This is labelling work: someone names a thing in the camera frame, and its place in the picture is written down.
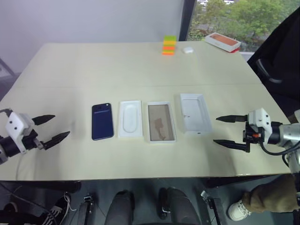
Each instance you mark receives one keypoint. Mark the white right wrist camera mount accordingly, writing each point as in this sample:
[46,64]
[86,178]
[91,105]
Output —
[259,119]

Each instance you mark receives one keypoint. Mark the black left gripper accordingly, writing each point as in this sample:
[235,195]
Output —
[30,140]

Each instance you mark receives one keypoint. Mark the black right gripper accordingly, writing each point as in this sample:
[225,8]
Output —
[250,137]

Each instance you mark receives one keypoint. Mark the orange and white box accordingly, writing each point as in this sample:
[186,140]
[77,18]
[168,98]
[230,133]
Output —
[222,41]

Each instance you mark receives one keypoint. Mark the black office chair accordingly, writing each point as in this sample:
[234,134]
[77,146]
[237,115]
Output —
[279,54]

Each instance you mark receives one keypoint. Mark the person's leg in brown trousers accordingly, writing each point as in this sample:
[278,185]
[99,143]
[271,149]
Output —
[274,194]

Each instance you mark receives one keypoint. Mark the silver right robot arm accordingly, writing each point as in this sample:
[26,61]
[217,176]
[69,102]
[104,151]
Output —
[287,134]

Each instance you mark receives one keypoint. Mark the white sneaker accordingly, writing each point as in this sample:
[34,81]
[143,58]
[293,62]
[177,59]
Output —
[237,211]

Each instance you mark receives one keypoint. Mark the dark blue smartphone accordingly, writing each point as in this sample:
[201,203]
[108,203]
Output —
[102,123]

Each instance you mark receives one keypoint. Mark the white moulded insert tray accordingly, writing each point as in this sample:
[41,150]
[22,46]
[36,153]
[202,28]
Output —
[130,119]

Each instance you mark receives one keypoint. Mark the white phone box lid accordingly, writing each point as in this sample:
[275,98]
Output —
[195,114]

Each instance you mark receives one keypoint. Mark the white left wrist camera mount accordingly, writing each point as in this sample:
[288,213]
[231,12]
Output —
[16,125]

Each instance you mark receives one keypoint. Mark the green orange block stack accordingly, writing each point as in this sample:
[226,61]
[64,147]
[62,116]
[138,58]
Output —
[169,45]

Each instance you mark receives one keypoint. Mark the white earbuds case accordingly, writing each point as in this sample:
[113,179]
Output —
[187,50]

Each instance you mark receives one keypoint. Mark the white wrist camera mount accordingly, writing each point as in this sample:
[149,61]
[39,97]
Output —
[259,119]
[16,125]

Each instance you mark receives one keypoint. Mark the black table leg bracket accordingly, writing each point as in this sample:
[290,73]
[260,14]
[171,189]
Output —
[86,208]
[212,206]

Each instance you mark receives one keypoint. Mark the dark window frame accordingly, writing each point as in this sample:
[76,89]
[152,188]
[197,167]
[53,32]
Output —
[187,18]

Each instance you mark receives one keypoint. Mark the dark rounded shape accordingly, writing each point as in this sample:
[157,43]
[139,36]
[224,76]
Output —
[120,208]
[178,206]

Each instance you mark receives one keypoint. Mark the white box with brown insert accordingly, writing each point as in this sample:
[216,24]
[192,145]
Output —
[161,123]

